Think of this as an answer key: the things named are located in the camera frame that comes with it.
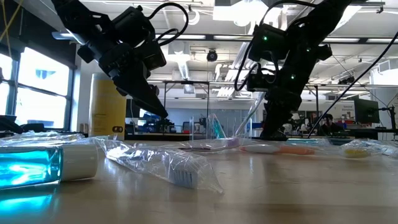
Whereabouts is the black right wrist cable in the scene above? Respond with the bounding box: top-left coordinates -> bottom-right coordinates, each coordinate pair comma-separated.
233,0 -> 318,93

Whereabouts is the yellow wipes canister white lid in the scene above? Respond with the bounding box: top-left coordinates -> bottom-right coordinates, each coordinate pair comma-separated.
89,72 -> 127,141

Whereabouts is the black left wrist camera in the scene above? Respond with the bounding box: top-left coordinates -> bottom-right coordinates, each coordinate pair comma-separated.
136,40 -> 167,72

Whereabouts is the black ceiling camera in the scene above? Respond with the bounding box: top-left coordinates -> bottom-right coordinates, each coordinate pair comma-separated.
206,49 -> 219,63

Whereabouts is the teal toothbrush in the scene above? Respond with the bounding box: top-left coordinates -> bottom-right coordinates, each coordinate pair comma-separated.
178,138 -> 242,154

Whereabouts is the long black arm cable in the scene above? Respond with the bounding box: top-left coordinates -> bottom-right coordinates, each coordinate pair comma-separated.
307,30 -> 398,139

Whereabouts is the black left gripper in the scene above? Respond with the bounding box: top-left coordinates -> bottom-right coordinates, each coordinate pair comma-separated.
98,43 -> 169,119

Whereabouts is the black overhead frame bar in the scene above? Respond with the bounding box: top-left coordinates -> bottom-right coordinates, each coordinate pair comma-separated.
51,30 -> 398,44

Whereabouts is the yellow hanging cord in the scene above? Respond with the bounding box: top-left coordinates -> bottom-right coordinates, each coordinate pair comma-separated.
0,0 -> 24,58

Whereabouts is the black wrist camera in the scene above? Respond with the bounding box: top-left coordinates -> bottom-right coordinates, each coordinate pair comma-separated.
136,40 -> 167,72
246,72 -> 278,93

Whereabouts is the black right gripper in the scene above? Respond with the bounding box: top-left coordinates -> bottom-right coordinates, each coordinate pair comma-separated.
260,83 -> 304,139

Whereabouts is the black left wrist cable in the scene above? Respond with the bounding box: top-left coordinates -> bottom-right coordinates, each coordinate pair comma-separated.
146,2 -> 190,47

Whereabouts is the black aluminium table frame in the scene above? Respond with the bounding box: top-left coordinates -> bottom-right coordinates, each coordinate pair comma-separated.
71,131 -> 398,146

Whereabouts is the yellow white wrapped toothbrush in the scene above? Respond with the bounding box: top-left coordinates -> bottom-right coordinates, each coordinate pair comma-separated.
340,139 -> 389,159

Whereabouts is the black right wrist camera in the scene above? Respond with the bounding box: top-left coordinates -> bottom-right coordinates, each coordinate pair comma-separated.
246,72 -> 278,93

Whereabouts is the black station frame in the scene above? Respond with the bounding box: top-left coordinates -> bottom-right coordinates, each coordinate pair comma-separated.
306,83 -> 320,121
162,80 -> 211,131

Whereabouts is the person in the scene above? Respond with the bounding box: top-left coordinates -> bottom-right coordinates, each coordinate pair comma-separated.
320,113 -> 343,137

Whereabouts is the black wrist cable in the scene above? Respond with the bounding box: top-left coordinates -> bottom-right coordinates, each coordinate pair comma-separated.
233,0 -> 318,93
146,2 -> 190,47

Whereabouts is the blue white toothbrush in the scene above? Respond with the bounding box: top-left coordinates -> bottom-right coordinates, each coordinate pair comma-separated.
95,136 -> 225,195
371,140 -> 398,159
0,131 -> 44,146

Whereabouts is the teal mouthwash bottle white cap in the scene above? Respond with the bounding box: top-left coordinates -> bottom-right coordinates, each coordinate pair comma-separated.
285,138 -> 331,147
0,144 -> 99,191
213,114 -> 227,140

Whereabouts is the white cable coil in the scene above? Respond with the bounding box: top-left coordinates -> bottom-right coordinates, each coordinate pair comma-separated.
186,9 -> 201,26

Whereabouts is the black monitor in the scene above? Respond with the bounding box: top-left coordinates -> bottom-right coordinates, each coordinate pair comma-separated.
353,97 -> 381,124
126,98 -> 142,118

